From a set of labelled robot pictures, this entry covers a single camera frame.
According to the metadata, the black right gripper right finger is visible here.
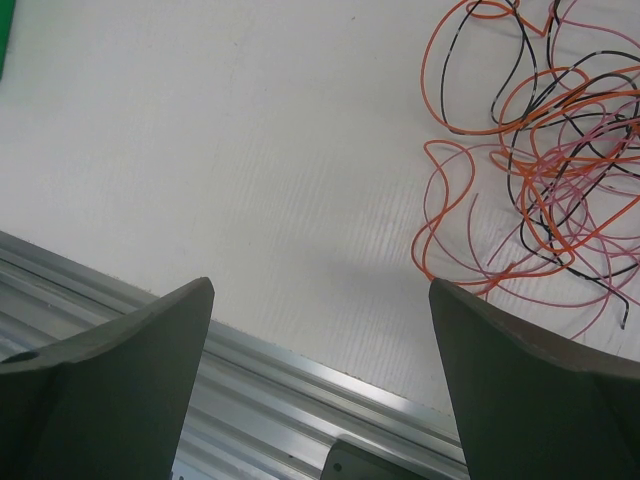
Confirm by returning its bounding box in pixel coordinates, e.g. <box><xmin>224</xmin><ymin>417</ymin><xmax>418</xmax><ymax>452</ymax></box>
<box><xmin>429</xmin><ymin>279</ymin><xmax>639</xmax><ymax>479</ymax></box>

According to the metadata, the pink cable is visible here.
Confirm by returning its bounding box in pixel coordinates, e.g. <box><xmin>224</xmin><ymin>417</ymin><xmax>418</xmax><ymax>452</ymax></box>
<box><xmin>423</xmin><ymin>0</ymin><xmax>640</xmax><ymax>346</ymax></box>

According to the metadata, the black white-striped cable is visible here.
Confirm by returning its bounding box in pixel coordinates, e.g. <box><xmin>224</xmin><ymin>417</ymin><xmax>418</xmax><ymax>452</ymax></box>
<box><xmin>439</xmin><ymin>0</ymin><xmax>640</xmax><ymax>331</ymax></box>

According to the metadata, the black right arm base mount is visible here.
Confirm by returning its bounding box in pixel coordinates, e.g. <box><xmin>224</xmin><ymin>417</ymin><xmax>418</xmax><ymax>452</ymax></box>
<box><xmin>320</xmin><ymin>440</ymin><xmax>392</xmax><ymax>480</ymax></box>

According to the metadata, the aluminium extrusion rail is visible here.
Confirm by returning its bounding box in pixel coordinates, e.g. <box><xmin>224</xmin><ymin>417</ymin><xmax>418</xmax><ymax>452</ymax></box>
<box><xmin>1</xmin><ymin>234</ymin><xmax>468</xmax><ymax>479</ymax></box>

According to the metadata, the green plastic tray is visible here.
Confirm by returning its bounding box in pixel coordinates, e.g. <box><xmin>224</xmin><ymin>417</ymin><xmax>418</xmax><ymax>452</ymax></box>
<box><xmin>0</xmin><ymin>0</ymin><xmax>17</xmax><ymax>77</ymax></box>

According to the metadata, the orange cable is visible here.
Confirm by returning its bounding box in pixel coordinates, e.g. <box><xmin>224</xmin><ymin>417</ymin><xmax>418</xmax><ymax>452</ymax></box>
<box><xmin>410</xmin><ymin>0</ymin><xmax>640</xmax><ymax>301</ymax></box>

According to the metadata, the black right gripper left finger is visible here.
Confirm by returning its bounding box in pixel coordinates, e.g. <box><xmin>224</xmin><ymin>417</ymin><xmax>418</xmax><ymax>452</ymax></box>
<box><xmin>1</xmin><ymin>277</ymin><xmax>214</xmax><ymax>479</ymax></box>

